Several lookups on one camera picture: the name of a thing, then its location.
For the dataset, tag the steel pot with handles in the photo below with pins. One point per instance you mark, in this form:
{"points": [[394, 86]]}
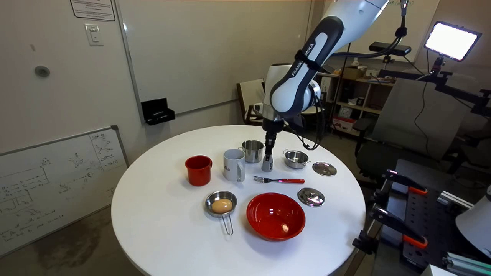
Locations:
{"points": [[253, 150]]}

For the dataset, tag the steel lid with knob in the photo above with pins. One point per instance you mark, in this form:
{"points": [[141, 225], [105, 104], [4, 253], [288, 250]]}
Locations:
{"points": [[311, 196]]}

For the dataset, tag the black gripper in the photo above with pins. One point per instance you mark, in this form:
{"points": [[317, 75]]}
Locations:
{"points": [[273, 129]]}

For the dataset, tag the red cup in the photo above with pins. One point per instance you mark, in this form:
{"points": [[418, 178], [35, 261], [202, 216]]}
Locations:
{"points": [[199, 169]]}

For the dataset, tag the flat steel lid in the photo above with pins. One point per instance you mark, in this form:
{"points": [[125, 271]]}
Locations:
{"points": [[325, 169]]}

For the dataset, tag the studio light panel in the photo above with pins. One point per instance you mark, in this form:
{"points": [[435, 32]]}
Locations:
{"points": [[452, 41]]}

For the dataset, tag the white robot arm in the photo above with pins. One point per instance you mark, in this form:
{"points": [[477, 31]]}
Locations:
{"points": [[343, 23]]}

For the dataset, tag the small steel pot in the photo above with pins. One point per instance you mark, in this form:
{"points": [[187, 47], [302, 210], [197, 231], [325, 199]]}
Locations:
{"points": [[296, 159]]}

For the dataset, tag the red bowl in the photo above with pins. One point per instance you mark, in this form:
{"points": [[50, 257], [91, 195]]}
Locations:
{"points": [[276, 216]]}

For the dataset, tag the white mug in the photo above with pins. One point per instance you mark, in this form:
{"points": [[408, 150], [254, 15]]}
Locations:
{"points": [[234, 165]]}

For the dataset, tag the wooden shelf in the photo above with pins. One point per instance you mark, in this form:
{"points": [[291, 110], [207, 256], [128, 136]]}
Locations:
{"points": [[354, 93]]}

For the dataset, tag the small steel salt shaker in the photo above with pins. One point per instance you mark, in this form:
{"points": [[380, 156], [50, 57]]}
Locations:
{"points": [[268, 164]]}

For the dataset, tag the leaning whiteboard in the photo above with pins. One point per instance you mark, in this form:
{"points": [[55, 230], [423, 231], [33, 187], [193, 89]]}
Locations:
{"points": [[53, 184]]}

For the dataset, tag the brown egg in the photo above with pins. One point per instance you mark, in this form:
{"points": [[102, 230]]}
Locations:
{"points": [[222, 205]]}

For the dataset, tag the small steel pan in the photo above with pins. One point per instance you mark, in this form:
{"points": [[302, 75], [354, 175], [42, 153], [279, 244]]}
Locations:
{"points": [[225, 218]]}

